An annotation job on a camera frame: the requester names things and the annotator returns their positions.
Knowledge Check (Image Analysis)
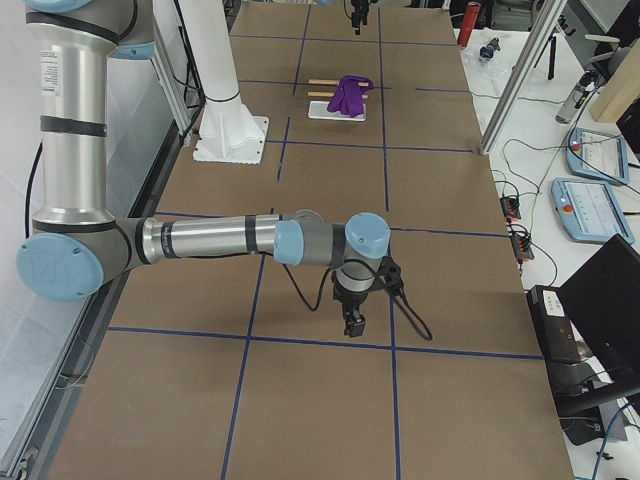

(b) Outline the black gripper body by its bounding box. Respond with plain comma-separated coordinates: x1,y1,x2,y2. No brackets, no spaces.
333,288,368,318
350,0,371,26

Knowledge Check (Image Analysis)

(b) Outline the purple towel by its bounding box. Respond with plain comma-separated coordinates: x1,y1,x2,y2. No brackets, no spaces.
327,75,374,118

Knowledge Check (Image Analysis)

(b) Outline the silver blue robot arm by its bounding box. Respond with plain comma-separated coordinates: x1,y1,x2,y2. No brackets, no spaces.
16,1,391,338

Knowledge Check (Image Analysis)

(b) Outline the white wooden towel rack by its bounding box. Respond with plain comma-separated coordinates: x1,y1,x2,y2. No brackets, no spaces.
307,75,375,122

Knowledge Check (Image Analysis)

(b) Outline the red cylinder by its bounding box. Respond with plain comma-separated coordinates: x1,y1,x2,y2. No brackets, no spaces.
457,1,482,48

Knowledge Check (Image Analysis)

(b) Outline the dark blue folded umbrella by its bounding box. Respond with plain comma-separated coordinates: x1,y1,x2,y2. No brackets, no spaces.
479,37,501,61

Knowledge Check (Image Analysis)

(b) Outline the clear plastic wrap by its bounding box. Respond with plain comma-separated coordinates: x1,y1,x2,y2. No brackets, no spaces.
461,29,515,86

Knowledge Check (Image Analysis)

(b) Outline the black tripod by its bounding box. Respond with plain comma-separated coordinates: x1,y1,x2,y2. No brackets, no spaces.
547,14,576,80

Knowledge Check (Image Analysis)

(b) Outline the black desktop box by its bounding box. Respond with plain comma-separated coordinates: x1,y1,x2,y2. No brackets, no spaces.
526,285,593,365

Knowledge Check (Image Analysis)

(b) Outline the grey water bottle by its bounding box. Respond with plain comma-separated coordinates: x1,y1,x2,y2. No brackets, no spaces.
555,70,599,124

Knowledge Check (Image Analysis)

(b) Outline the black monitor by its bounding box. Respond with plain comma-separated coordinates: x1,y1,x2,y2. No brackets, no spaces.
557,234,639,416

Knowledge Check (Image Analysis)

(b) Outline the near blue teach pendant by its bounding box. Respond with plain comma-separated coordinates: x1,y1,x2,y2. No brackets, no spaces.
551,178,635,245

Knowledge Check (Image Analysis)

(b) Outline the blue teach pendant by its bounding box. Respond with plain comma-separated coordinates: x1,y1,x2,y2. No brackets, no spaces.
566,128,630,185
551,178,635,245

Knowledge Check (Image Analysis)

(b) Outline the far blue teach pendant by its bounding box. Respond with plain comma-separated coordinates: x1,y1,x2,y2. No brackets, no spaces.
566,128,630,185

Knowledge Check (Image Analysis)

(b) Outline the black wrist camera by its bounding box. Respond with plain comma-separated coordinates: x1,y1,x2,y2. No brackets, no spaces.
377,256,405,297

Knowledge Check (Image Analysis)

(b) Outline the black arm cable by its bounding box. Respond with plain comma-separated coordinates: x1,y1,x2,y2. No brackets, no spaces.
279,259,433,342

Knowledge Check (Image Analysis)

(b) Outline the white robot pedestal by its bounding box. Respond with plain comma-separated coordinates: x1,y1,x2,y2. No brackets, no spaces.
178,0,269,165

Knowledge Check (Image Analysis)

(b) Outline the aluminium frame post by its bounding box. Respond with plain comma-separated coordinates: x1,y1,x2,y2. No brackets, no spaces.
479,0,567,155

